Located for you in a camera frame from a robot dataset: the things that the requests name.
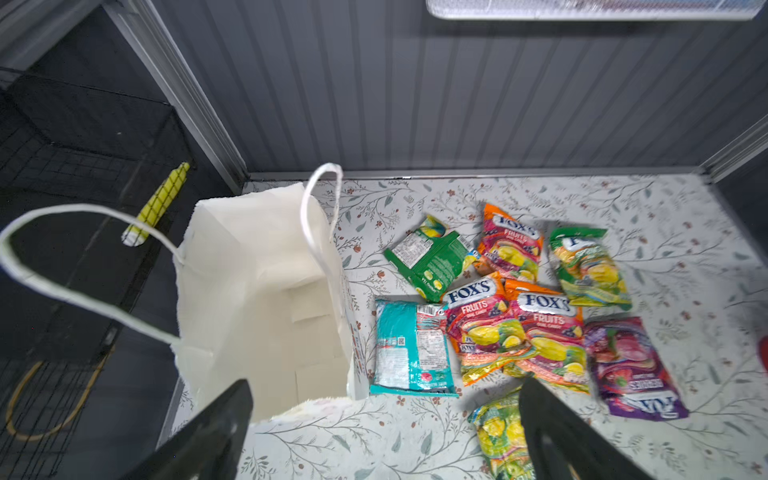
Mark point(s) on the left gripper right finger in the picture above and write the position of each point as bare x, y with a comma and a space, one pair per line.
562, 445

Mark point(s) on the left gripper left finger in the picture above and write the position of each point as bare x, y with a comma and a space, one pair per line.
209, 446

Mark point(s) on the green Fox's packet front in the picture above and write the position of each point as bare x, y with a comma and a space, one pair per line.
501, 438

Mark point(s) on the green fox's packet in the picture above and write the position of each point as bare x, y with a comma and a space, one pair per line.
501, 438
586, 271

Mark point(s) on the purple Fox's berries packet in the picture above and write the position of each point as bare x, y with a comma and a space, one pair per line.
628, 372

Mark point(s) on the orange fox's packet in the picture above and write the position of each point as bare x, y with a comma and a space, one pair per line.
483, 329
554, 329
508, 247

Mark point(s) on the white paper gift bag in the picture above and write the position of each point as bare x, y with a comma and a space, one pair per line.
262, 297

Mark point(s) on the dark green snack packet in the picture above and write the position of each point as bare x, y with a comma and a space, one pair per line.
431, 258

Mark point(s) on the teal snack packet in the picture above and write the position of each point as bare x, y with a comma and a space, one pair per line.
412, 356

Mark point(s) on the red pencil cup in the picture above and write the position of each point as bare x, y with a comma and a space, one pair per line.
763, 352

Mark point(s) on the yellow marker in basket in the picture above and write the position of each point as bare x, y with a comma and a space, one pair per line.
157, 206

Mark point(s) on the black wire basket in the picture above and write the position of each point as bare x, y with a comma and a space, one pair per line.
80, 394

